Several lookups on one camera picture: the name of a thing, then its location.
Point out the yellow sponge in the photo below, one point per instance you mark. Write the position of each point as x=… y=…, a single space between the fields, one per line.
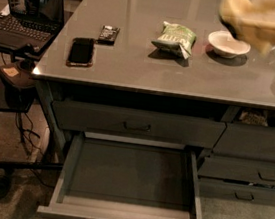
x=231 y=14

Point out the grey right top drawer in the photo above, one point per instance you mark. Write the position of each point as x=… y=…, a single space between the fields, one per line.
x=247 y=141

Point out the grey right middle drawer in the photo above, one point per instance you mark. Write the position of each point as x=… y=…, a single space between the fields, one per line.
x=238 y=170

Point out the grey right bottom drawer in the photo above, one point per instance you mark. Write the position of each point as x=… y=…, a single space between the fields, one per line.
x=236 y=192

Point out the open grey middle drawer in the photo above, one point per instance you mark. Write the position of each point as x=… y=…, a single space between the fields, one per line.
x=104 y=179

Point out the white paper bowl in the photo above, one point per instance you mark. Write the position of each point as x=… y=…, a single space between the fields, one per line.
x=226 y=46

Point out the green chip bag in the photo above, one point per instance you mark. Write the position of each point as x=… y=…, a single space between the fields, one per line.
x=177 y=39

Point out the small black remote device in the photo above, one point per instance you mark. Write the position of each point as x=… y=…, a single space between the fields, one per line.
x=108 y=34

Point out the black smartphone brown case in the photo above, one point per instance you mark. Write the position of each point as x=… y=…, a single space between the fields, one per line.
x=81 y=52

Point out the black open laptop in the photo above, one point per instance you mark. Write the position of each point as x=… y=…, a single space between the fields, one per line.
x=31 y=25

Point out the black laptop stand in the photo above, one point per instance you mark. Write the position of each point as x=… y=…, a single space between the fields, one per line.
x=18 y=90

